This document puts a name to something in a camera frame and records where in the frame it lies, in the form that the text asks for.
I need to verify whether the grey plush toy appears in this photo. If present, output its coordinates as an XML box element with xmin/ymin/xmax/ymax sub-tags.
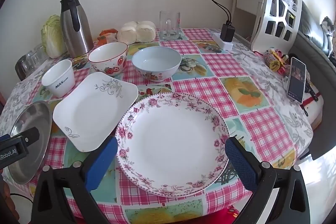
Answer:
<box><xmin>320</xmin><ymin>17</ymin><xmax>336</xmax><ymax>56</ymax></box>

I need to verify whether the light blue bowl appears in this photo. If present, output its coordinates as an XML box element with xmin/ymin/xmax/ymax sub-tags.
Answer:
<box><xmin>132</xmin><ymin>46</ymin><xmax>182</xmax><ymax>82</ymax></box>

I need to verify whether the black strap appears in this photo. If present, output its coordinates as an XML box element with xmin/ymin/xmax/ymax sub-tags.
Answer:
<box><xmin>302</xmin><ymin>74</ymin><xmax>319</xmax><ymax>117</ymax></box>

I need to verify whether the red snack packet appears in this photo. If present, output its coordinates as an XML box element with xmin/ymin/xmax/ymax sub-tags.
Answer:
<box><xmin>276</xmin><ymin>52</ymin><xmax>291</xmax><ymax>75</ymax></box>

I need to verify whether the clear glass jar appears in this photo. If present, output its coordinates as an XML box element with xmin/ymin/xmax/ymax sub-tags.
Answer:
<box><xmin>35</xmin><ymin>44</ymin><xmax>48</xmax><ymax>60</ymax></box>
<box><xmin>26</xmin><ymin>49</ymin><xmax>40</xmax><ymax>67</ymax></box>

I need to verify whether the checked printed tablecloth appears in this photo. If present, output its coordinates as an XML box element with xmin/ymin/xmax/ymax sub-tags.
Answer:
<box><xmin>0</xmin><ymin>27</ymin><xmax>314</xmax><ymax>224</ymax></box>

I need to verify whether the white power strip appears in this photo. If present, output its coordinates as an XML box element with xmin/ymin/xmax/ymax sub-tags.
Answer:
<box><xmin>211</xmin><ymin>32</ymin><xmax>234</xmax><ymax>51</ymax></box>

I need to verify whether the napa cabbage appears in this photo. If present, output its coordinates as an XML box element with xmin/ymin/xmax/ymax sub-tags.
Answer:
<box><xmin>41</xmin><ymin>15</ymin><xmax>68</xmax><ymax>59</ymax></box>

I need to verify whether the red cloth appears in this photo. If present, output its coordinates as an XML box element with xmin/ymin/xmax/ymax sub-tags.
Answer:
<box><xmin>215</xmin><ymin>204</ymin><xmax>244</xmax><ymax>224</ymax></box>

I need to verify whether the clear glass mug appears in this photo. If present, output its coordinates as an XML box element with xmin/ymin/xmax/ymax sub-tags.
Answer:
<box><xmin>159</xmin><ymin>10</ymin><xmax>181</xmax><ymax>41</ymax></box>

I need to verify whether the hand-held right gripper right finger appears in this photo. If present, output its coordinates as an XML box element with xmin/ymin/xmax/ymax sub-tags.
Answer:
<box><xmin>225</xmin><ymin>137</ymin><xmax>311</xmax><ymax>224</ymax></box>

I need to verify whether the yellow candy packet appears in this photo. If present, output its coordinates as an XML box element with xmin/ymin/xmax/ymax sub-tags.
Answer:
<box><xmin>263</xmin><ymin>49</ymin><xmax>281</xmax><ymax>69</ymax></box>

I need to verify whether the white square bowl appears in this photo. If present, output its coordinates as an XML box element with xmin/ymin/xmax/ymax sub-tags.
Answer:
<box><xmin>41</xmin><ymin>59</ymin><xmax>73</xmax><ymax>98</ymax></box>

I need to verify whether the orange snack packet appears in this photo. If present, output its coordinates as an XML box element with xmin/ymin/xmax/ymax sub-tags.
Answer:
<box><xmin>98</xmin><ymin>28</ymin><xmax>118</xmax><ymax>45</ymax></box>

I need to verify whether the round floral plate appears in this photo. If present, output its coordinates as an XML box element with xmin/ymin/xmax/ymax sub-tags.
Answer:
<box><xmin>115</xmin><ymin>92</ymin><xmax>231</xmax><ymax>197</ymax></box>

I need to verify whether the strawberry print bowl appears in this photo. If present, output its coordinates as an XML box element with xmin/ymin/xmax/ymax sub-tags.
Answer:
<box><xmin>88</xmin><ymin>42</ymin><xmax>128</xmax><ymax>76</ymax></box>

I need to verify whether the white cutout rack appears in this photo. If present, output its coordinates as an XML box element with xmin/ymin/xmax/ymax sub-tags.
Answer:
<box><xmin>231</xmin><ymin>0</ymin><xmax>303</xmax><ymax>59</ymax></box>

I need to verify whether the bag of steamed buns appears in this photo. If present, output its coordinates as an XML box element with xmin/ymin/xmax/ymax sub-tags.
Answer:
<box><xmin>117</xmin><ymin>21</ymin><xmax>156</xmax><ymax>44</ymax></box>

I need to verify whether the stainless steel thermos jug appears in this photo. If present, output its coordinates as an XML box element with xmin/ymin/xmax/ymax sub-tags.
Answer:
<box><xmin>60</xmin><ymin>0</ymin><xmax>94</xmax><ymax>59</ymax></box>

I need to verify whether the white square plate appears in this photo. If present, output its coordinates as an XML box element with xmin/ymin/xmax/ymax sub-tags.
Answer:
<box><xmin>52</xmin><ymin>72</ymin><xmax>139</xmax><ymax>153</ymax></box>

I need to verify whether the smartphone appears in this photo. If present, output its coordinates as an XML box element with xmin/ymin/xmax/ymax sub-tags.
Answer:
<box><xmin>287</xmin><ymin>57</ymin><xmax>307</xmax><ymax>104</ymax></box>

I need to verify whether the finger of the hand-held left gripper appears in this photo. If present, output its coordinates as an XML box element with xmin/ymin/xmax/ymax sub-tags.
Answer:
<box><xmin>23</xmin><ymin>126</ymin><xmax>40</xmax><ymax>146</ymax></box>

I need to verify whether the black charger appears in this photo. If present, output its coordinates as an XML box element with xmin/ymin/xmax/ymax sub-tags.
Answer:
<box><xmin>220</xmin><ymin>21</ymin><xmax>235</xmax><ymax>42</ymax></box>

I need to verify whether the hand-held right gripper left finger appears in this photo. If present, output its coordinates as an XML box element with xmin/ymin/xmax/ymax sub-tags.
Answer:
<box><xmin>31</xmin><ymin>136</ymin><xmax>118</xmax><ymax>224</ymax></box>

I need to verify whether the grey sofa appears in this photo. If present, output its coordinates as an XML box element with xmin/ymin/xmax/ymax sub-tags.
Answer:
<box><xmin>289</xmin><ymin>1</ymin><xmax>336</xmax><ymax>161</ymax></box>

